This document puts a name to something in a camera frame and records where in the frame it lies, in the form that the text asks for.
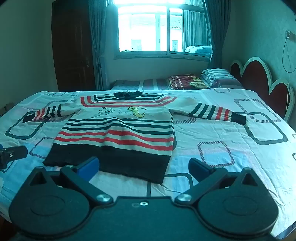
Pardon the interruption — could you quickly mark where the red printed pillow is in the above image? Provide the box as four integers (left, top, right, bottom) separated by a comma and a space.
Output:
166, 74, 210, 90

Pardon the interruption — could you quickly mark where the thin wall cable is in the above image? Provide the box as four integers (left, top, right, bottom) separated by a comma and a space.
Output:
282, 35, 296, 73

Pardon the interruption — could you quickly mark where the striped knit sweater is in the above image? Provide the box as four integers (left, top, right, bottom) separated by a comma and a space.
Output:
23, 91, 247, 184

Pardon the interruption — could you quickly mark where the patterned white bed sheet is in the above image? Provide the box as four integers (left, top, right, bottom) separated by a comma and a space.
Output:
0, 89, 296, 239

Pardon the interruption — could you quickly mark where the sliding glass window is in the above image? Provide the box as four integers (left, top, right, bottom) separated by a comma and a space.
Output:
113, 0, 212, 61

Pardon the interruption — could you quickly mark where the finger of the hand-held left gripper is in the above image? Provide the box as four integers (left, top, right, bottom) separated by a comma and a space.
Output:
0, 144, 28, 170

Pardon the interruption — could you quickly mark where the dark wooden wardrobe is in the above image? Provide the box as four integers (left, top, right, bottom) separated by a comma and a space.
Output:
51, 0, 96, 92

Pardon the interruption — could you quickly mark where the teal curtain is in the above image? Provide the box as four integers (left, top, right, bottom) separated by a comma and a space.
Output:
89, 0, 110, 91
203, 0, 232, 69

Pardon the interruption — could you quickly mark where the striped folded quilt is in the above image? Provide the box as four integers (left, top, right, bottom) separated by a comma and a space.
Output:
201, 68, 243, 88

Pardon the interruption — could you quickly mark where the red scalloped headboard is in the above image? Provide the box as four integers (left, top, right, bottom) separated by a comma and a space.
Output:
230, 57, 295, 122

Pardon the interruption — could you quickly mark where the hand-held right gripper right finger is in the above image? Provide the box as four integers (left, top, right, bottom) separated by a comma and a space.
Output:
174, 158, 265, 205

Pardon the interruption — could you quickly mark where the blue bundled bedding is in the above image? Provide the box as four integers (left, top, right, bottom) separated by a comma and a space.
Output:
184, 45, 213, 55

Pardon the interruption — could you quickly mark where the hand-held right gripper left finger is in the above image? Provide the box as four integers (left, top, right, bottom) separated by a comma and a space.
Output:
29, 157, 114, 205

